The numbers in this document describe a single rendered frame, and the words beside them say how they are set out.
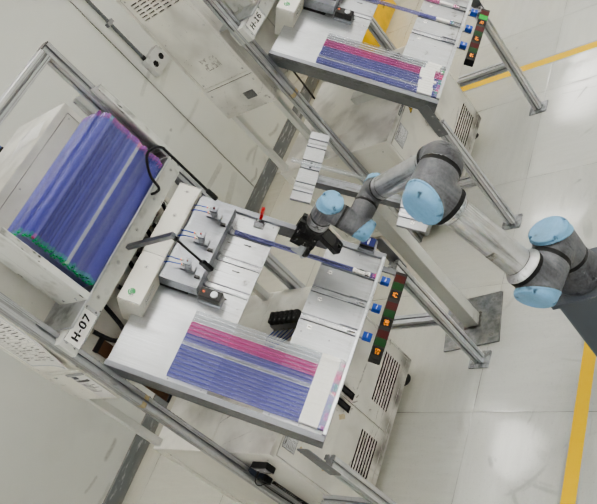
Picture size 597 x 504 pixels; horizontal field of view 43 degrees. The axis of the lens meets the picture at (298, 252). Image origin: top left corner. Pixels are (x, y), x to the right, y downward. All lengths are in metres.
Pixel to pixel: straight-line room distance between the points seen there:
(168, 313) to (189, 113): 2.46
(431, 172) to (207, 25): 1.51
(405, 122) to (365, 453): 1.45
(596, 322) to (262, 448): 1.14
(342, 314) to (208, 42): 1.36
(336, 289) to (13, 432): 1.94
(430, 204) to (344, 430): 1.18
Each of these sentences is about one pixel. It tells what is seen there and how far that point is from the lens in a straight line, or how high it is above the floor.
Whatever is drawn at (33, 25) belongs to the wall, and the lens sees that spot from 4.34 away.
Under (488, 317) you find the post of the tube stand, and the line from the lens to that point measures 3.19.
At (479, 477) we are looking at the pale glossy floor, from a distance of 2.85.
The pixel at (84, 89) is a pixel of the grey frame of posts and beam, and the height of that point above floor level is 1.72.
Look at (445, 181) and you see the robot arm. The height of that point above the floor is 1.13.
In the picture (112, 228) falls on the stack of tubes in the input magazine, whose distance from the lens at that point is 2.40.
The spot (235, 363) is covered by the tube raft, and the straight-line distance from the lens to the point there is 2.36.
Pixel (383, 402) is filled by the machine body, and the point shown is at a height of 0.16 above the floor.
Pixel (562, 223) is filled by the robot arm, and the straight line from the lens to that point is 2.20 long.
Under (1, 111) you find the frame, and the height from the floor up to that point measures 1.88.
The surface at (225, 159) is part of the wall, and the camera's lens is 4.86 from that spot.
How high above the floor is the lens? 2.25
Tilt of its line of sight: 31 degrees down
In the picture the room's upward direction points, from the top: 45 degrees counter-clockwise
